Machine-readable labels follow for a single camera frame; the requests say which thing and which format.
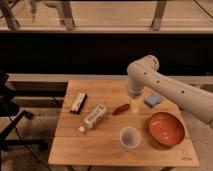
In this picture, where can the translucent yellowish gripper finger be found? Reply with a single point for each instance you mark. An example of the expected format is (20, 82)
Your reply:
(135, 105)

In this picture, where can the red chili pepper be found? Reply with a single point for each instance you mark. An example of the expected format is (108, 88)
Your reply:
(121, 109)

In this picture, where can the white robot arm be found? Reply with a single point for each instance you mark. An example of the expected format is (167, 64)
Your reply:
(144, 72)

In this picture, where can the blue sponge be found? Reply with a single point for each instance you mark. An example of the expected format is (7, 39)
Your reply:
(153, 99)

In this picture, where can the clear plastic bottle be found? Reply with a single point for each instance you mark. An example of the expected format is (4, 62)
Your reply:
(93, 118)

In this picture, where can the wooden table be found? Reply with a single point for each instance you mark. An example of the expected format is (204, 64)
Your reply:
(101, 145)

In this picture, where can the orange red bowl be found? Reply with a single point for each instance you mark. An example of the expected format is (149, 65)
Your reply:
(166, 129)

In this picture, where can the black and white box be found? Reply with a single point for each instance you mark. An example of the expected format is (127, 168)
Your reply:
(78, 103)

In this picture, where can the black chair base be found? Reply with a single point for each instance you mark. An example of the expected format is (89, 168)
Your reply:
(9, 108)

